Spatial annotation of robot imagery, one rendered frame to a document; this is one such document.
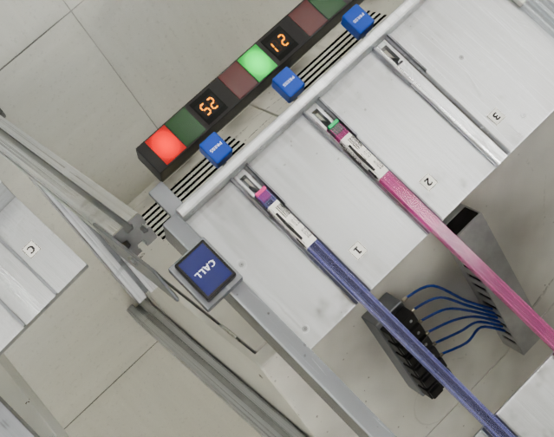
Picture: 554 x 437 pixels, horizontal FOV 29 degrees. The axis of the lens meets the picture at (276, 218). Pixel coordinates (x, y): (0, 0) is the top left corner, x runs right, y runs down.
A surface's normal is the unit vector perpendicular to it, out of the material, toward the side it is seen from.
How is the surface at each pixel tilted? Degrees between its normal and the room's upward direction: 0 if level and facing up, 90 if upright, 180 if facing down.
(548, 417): 44
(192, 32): 0
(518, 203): 0
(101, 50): 0
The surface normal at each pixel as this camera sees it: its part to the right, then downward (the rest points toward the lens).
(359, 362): 0.51, 0.30
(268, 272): 0.04, -0.25
